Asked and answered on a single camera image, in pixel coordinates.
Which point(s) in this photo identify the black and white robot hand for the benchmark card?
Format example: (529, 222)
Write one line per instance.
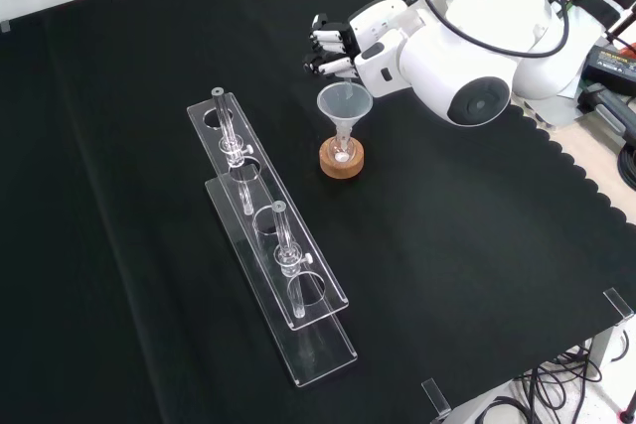
(382, 37)

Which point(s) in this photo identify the clear plastic funnel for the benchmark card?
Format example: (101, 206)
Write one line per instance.
(343, 113)

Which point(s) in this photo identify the small round-bottom glass flask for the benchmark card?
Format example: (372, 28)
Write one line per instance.
(342, 156)

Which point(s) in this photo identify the clear acrylic funnel stand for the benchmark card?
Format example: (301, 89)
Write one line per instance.
(278, 255)

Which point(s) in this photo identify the black bench cloth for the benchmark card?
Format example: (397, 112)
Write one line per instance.
(447, 220)

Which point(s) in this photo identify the black power adapter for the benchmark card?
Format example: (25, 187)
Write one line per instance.
(608, 66)

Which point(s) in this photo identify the black plug block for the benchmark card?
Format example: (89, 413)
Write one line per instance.
(606, 106)

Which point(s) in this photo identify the black tripod leg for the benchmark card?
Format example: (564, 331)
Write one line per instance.
(621, 27)

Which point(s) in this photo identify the clear acrylic edge clip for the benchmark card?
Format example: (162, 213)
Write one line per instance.
(618, 306)
(436, 398)

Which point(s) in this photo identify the grey tape strip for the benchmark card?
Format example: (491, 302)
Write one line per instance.
(5, 26)

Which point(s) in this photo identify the grey metal table leg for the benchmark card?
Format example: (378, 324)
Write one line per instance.
(603, 352)

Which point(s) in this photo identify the grey metal base plate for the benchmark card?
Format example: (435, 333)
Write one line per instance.
(561, 113)

